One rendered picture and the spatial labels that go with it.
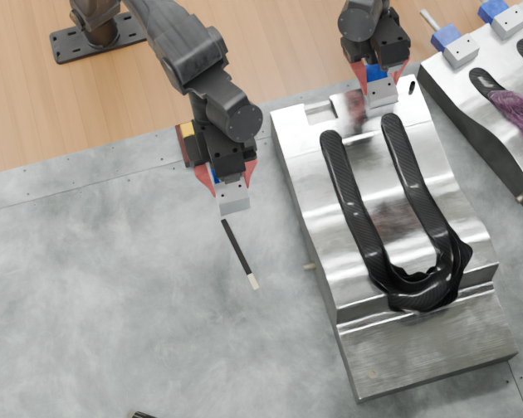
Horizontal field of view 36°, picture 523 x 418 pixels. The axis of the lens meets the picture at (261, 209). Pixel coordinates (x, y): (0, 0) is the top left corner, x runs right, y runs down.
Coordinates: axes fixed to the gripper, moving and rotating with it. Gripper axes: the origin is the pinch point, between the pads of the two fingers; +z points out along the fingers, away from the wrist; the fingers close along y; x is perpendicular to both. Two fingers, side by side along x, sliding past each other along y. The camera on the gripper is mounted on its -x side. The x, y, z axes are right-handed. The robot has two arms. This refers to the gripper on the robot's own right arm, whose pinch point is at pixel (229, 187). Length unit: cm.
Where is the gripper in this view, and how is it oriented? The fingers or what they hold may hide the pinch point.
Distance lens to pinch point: 126.7
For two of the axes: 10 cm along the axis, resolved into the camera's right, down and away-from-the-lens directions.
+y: 9.6, -2.6, 0.8
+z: 1.5, 7.3, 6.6
